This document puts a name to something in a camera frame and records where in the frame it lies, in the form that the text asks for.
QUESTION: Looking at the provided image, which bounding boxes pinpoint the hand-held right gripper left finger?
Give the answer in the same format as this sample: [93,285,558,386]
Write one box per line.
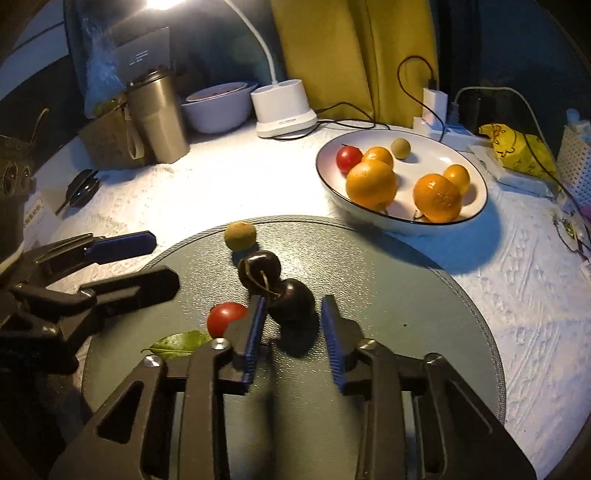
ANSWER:
[48,295,269,480]

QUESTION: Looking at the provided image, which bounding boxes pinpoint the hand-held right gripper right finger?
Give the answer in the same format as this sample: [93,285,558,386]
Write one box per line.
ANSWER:
[321,295,539,480]

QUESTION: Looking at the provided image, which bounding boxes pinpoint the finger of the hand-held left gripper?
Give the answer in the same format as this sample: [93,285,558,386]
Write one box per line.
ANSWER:
[10,267,180,354]
[25,231,157,280]

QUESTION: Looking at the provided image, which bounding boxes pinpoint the red cherry tomato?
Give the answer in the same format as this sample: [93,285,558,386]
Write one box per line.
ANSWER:
[207,302,249,339]
[335,145,363,175]

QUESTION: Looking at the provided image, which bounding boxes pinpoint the round grey glass tray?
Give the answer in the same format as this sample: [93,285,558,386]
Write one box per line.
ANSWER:
[81,215,506,480]

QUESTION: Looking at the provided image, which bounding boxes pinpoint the large orange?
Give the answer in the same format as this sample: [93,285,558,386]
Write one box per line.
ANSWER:
[345,159,399,210]

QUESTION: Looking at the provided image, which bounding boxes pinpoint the large mandarin with stem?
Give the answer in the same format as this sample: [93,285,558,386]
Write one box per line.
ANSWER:
[412,173,463,223]

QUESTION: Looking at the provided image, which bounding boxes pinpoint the small orange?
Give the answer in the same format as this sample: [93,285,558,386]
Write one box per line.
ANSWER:
[361,146,394,169]
[442,164,472,197]

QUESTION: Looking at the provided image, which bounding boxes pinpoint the white plate with black rim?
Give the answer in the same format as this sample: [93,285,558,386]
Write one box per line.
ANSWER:
[315,129,489,237]

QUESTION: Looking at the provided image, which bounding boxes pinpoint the white printed carton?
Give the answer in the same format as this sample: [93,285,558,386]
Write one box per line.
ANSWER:
[21,189,49,250]

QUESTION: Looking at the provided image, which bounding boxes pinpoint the black round clip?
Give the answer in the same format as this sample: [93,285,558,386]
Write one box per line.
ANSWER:
[55,168,100,216]

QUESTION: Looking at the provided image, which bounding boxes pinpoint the green leaf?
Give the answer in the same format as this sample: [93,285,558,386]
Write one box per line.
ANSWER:
[142,331,213,360]

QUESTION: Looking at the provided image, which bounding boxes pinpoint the cardboard box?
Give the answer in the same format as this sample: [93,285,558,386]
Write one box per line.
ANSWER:
[78,92,155,171]

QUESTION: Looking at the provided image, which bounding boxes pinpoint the lavender bowl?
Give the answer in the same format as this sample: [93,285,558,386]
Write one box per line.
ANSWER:
[181,85,260,134]

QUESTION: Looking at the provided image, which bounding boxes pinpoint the clear plastic bag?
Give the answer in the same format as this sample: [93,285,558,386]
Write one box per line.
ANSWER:
[83,9,127,118]

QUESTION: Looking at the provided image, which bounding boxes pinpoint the pink-rimmed white bowl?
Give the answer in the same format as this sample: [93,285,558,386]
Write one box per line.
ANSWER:
[185,82,251,103]

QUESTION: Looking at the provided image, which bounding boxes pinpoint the dark grey flat box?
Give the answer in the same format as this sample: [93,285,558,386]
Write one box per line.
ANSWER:
[113,27,171,81]

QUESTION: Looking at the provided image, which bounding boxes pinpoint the white embossed tablecloth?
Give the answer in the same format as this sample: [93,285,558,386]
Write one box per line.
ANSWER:
[32,117,591,480]

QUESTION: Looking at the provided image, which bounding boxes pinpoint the white desk lamp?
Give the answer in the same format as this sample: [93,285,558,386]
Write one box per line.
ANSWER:
[147,0,319,139]

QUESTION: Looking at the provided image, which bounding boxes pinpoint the white power strip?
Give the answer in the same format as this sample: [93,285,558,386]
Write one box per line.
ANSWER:
[412,115,476,151]

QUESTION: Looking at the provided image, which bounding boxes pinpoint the white flat packet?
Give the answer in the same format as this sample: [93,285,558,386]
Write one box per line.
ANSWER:
[468,144,555,197]

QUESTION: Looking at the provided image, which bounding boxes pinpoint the white charger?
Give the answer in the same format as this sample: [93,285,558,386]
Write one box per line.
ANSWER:
[422,88,448,127]

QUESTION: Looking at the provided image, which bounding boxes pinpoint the thin-framed glasses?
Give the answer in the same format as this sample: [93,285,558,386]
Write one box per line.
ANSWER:
[553,203,591,261]

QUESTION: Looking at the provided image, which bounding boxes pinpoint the yellow printed bag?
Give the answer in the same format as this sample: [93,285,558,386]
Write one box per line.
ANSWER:
[478,122,559,183]

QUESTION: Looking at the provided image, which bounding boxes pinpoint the black power adapter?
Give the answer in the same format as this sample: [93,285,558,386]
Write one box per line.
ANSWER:
[459,95,481,130]

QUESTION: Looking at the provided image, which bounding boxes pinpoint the yellow curtain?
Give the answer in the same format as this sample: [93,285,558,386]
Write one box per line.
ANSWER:
[270,0,439,127]

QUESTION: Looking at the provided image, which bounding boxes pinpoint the white perforated basket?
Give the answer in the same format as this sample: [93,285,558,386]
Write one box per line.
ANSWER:
[556,124,591,208]

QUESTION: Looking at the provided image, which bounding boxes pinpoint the tubes in basket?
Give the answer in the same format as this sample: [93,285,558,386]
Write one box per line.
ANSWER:
[566,108,591,136]

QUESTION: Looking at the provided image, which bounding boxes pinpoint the steel tumbler with strap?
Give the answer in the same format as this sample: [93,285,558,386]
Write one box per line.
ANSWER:
[124,69,191,164]

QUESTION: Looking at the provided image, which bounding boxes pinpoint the thin black cable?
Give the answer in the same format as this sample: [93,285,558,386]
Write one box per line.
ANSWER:
[522,134,591,220]

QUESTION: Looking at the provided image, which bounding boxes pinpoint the black lamp cable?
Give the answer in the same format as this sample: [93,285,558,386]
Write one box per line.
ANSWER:
[311,55,439,130]

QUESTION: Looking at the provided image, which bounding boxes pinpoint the white adapter cable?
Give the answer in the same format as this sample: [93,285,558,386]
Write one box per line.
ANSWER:
[455,86,539,139]

